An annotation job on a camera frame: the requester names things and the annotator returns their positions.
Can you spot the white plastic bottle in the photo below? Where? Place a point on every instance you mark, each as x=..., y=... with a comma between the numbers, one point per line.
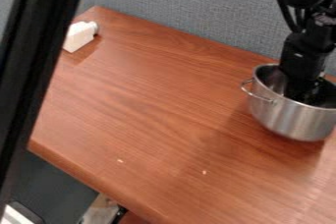
x=80, y=34

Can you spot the black vertical bar at left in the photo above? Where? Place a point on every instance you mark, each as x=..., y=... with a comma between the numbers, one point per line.
x=29, y=49

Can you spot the shiny metal pot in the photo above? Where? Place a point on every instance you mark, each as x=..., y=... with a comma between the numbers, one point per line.
x=298, y=120

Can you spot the table leg frame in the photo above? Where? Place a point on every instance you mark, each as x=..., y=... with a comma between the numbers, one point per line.
x=104, y=211

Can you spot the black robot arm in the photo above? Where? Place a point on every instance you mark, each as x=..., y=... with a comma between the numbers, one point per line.
x=310, y=19

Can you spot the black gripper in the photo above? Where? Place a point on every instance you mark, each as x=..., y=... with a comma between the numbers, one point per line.
x=304, y=57

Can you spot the white box at corner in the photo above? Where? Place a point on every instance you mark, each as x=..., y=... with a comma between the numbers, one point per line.
x=17, y=214

